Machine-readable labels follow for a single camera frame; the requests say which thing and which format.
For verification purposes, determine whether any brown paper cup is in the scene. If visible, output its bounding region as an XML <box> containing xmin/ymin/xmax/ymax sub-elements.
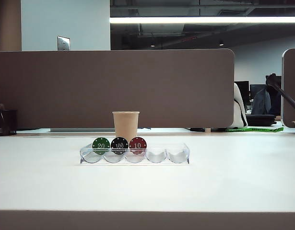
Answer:
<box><xmin>112</xmin><ymin>111</ymin><xmax>140</xmax><ymax>145</ymax></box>

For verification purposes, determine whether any black 100 poker chip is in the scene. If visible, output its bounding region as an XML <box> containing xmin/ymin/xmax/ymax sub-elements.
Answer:
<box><xmin>110</xmin><ymin>137</ymin><xmax>129</xmax><ymax>156</ymax></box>

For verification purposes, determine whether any red 10 poker chip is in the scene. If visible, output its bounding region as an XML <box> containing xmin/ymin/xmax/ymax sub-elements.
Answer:
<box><xmin>129</xmin><ymin>137</ymin><xmax>147</xmax><ymax>156</ymax></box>

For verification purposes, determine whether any clear plastic chip tray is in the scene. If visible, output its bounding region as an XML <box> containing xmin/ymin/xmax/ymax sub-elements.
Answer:
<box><xmin>79</xmin><ymin>143</ymin><xmax>190</xmax><ymax>165</ymax></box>

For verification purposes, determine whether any green 20 poker chip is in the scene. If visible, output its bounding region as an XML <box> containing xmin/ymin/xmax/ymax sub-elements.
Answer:
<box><xmin>92</xmin><ymin>137</ymin><xmax>111</xmax><ymax>156</ymax></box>

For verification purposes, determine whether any wide brown desk partition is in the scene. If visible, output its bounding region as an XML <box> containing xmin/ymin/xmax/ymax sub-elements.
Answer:
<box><xmin>0</xmin><ymin>49</ymin><xmax>235</xmax><ymax>129</ymax></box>

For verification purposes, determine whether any large black computer monitor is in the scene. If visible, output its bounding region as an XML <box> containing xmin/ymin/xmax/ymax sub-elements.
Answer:
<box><xmin>234</xmin><ymin>80</ymin><xmax>250</xmax><ymax>106</ymax></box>

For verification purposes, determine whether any long ceiling light strip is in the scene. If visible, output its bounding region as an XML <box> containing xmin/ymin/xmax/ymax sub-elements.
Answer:
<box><xmin>110</xmin><ymin>16</ymin><xmax>295</xmax><ymax>24</ymax></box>

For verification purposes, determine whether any small black computer monitor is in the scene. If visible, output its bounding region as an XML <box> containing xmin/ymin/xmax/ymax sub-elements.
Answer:
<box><xmin>249</xmin><ymin>84</ymin><xmax>267</xmax><ymax>96</ymax></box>

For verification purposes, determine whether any green tape strip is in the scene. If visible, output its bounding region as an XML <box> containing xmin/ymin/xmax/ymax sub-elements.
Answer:
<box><xmin>225</xmin><ymin>126</ymin><xmax>284</xmax><ymax>133</ymax></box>

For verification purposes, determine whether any seated person in dark clothes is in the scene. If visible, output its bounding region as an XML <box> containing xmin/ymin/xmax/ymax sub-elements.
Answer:
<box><xmin>251</xmin><ymin>74</ymin><xmax>282</xmax><ymax>115</ymax></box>

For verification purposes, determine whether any black diagonal pole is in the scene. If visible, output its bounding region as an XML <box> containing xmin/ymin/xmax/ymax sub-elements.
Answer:
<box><xmin>267</xmin><ymin>73</ymin><xmax>295</xmax><ymax>110</ymax></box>

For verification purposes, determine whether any black mesh pen holder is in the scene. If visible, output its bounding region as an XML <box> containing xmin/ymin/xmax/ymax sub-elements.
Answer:
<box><xmin>0</xmin><ymin>103</ymin><xmax>18</xmax><ymax>137</ymax></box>

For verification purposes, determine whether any narrow brown desk partition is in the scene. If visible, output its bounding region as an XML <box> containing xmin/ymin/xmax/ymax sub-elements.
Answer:
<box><xmin>281</xmin><ymin>48</ymin><xmax>295</xmax><ymax>128</ymax></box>

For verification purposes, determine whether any beige building column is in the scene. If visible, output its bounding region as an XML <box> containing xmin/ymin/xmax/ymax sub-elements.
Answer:
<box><xmin>0</xmin><ymin>0</ymin><xmax>22</xmax><ymax>51</ymax></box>

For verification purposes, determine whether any silver wall switch plate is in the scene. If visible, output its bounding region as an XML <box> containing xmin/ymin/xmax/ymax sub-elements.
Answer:
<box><xmin>57</xmin><ymin>35</ymin><xmax>71</xmax><ymax>51</ymax></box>

